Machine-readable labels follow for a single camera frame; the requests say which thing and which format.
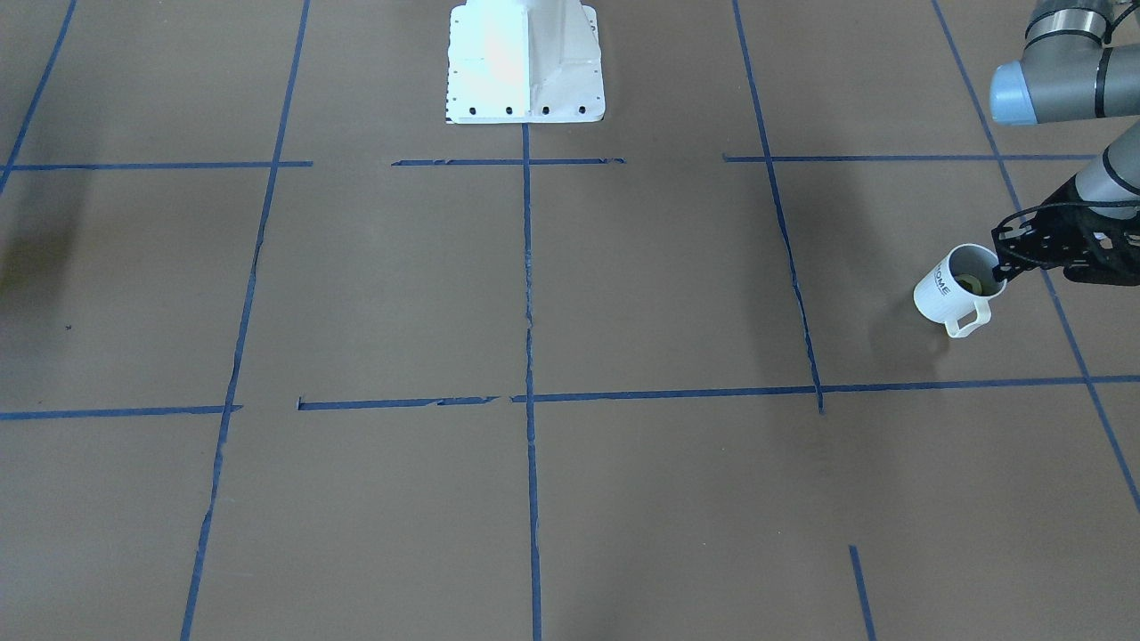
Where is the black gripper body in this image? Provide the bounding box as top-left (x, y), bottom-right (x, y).
top-left (1033, 178), bottom-right (1139, 287)

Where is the white mug with lettering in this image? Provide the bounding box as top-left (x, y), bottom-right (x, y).
top-left (913, 244), bottom-right (1005, 339)

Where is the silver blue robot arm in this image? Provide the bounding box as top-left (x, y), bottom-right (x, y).
top-left (990, 1), bottom-right (1139, 287)

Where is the white camera mast pedestal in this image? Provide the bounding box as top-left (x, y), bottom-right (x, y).
top-left (443, 1), bottom-right (606, 125)

